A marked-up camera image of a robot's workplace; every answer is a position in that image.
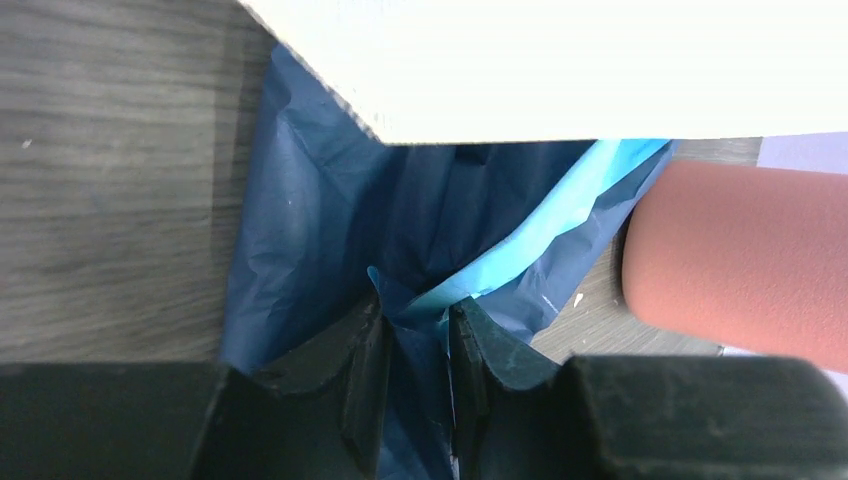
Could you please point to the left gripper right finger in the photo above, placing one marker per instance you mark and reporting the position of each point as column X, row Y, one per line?
column 519, row 415

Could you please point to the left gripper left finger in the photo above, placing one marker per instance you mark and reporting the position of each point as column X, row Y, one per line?
column 314, row 413

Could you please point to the flower bouquet blue paper wrap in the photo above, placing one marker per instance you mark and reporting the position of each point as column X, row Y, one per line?
column 329, row 213

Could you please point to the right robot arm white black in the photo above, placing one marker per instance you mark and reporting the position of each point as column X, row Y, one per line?
column 437, row 72

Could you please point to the pink cylindrical vase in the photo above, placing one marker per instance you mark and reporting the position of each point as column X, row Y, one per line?
column 748, row 257

